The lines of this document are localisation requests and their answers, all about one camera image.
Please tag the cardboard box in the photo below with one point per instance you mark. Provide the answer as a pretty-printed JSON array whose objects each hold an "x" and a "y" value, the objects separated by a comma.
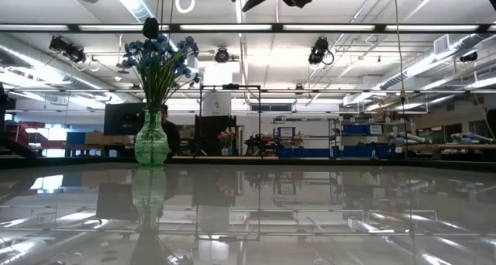
[{"x": 104, "y": 138}]

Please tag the black stand frame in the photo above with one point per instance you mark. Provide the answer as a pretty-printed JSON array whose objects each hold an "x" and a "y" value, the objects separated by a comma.
[{"x": 232, "y": 86}]

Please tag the row of blue bins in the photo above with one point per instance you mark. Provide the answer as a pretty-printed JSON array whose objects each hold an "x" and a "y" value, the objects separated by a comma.
[{"x": 348, "y": 152}]

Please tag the overhead frame light bar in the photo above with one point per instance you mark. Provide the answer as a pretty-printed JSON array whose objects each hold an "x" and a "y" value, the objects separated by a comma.
[{"x": 277, "y": 28}]

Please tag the blue artificial flower bunch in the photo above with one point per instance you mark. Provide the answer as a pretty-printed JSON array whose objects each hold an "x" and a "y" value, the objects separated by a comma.
[{"x": 182, "y": 67}]

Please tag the background black robot arm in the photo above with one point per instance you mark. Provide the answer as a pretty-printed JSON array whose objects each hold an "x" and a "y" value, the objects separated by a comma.
[{"x": 257, "y": 143}]

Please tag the wooden bench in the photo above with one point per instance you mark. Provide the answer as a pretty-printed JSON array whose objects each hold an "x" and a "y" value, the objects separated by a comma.
[{"x": 457, "y": 146}]

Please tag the green glass vase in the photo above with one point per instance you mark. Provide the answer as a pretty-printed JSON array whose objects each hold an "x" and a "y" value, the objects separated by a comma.
[{"x": 151, "y": 145}]

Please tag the blue shelf bins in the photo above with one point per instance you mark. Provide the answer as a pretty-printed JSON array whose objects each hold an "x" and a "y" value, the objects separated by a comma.
[{"x": 354, "y": 129}]

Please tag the blue bin white label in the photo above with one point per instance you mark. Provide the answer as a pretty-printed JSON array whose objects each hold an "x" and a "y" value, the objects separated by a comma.
[{"x": 286, "y": 132}]

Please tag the background pink flower vase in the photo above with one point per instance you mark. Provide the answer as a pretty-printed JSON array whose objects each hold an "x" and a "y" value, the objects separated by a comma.
[{"x": 226, "y": 135}]

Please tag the dark-headed artificial flower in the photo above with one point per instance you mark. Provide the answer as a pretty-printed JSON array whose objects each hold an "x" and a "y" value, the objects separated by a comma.
[{"x": 150, "y": 28}]

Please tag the pale blue roll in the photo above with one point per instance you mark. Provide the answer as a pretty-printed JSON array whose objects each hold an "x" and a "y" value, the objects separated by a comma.
[
  {"x": 470, "y": 137},
  {"x": 403, "y": 138}
]

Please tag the blue storage bin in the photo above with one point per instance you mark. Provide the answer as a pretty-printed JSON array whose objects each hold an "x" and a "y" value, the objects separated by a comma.
[{"x": 75, "y": 138}]

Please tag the black ceiling fixture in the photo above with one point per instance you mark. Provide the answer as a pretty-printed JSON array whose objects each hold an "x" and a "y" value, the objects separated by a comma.
[{"x": 469, "y": 57}]

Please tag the black table frame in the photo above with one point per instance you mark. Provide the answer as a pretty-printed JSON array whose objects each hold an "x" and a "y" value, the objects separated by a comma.
[{"x": 426, "y": 165}]

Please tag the black ceiling camera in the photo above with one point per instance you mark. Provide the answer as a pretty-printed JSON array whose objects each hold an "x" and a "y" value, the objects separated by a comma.
[
  {"x": 222, "y": 56},
  {"x": 318, "y": 50},
  {"x": 67, "y": 48}
]

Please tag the white ceiling vent box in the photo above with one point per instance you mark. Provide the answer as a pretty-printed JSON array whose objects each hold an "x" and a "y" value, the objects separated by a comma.
[{"x": 441, "y": 44}]

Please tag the person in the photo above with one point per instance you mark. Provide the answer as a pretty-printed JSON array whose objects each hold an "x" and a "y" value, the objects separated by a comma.
[{"x": 172, "y": 135}]

